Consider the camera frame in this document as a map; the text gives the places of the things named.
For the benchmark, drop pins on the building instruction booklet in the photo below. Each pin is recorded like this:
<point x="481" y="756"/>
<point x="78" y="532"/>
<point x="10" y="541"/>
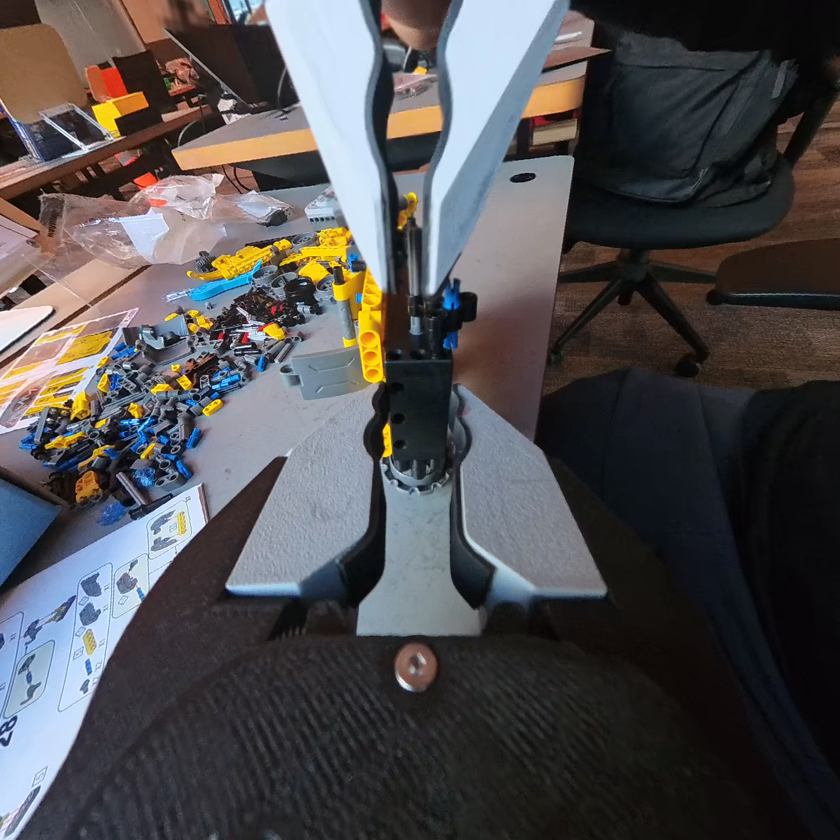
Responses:
<point x="79" y="643"/>

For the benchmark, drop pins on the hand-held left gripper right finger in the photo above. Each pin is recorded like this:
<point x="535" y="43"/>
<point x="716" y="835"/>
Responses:
<point x="525" y="519"/>

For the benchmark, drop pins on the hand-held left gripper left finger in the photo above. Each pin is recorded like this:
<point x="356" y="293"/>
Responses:
<point x="315" y="512"/>

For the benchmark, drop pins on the yellow toy brick vehicle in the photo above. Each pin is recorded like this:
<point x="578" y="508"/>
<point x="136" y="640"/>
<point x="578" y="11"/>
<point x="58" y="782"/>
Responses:
<point x="420" y="394"/>

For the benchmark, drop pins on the person's right hand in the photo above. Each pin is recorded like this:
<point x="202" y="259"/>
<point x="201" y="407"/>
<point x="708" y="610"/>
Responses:
<point x="418" y="20"/>

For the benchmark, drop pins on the pile of loose toy bricks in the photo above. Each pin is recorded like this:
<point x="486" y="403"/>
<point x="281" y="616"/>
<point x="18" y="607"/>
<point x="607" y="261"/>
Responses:
<point x="145" y="394"/>

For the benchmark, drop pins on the clear plastic bags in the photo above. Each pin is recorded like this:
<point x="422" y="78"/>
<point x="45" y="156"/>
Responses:
<point x="145" y="223"/>

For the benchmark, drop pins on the dark grey jacket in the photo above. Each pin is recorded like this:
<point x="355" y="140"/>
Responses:
<point x="683" y="105"/>

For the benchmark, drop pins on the yellow sticker sheet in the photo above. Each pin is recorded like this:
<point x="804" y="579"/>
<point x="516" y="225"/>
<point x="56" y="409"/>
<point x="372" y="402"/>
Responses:
<point x="59" y="361"/>

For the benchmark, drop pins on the person's legs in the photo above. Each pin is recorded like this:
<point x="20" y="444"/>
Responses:
<point x="696" y="525"/>

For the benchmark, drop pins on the blue toy box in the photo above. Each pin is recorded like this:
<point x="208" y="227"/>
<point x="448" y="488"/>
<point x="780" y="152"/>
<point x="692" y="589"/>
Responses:
<point x="20" y="525"/>

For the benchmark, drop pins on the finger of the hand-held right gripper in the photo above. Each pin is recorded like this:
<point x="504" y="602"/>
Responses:
<point x="492" y="105"/>
<point x="341" y="92"/>

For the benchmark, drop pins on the black office chair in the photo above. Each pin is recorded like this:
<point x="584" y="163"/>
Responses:
<point x="656" y="236"/>

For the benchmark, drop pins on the orange wooden table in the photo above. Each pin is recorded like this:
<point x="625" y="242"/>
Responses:
<point x="263" y="138"/>

